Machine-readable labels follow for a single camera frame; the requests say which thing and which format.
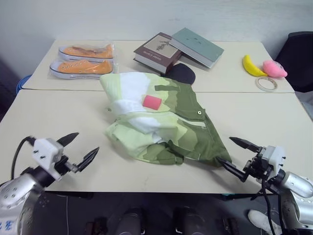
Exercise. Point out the black round cap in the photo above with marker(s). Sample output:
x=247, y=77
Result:
x=183, y=73

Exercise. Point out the orange canvas sneaker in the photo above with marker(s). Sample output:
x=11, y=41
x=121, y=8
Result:
x=80, y=68
x=85, y=52

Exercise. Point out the green camouflage shorts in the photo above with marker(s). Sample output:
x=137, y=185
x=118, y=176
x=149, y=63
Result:
x=171, y=127

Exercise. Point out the blue round stool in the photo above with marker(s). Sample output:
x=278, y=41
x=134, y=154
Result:
x=22, y=84

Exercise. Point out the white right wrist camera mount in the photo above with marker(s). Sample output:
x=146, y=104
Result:
x=275, y=157

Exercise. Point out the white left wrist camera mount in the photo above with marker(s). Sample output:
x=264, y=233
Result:
x=46, y=151

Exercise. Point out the brown hardcover book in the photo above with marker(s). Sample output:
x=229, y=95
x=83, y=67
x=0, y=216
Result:
x=156, y=52

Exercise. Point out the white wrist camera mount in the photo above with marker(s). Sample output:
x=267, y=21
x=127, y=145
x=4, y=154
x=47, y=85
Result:
x=46, y=151
x=275, y=157

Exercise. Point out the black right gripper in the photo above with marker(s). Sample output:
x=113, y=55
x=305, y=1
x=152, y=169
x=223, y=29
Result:
x=259, y=165

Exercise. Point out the white shoe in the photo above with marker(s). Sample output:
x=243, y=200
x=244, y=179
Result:
x=262, y=220

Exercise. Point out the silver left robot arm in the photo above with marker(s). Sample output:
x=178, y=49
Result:
x=17, y=193

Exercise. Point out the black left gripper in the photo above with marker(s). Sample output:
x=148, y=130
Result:
x=63, y=165

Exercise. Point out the pink rectangular patch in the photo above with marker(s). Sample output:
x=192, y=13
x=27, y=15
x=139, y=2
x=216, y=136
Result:
x=152, y=102

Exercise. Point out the grey-green hardcover book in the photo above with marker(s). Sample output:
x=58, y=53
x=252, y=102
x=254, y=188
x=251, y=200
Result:
x=196, y=45

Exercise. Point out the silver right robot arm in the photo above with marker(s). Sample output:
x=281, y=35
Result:
x=297, y=195

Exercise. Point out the clear tape roll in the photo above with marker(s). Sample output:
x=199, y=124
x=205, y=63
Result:
x=259, y=82

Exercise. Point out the black office chair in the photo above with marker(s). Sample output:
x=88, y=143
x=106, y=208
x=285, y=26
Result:
x=297, y=61

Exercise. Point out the clear plastic shoe bag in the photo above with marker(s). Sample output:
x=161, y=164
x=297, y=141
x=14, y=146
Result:
x=115, y=67

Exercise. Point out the pink plush toy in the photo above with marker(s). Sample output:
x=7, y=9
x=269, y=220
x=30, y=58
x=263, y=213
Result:
x=272, y=69

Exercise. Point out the yellow toy banana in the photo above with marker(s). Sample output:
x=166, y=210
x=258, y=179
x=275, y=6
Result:
x=252, y=66

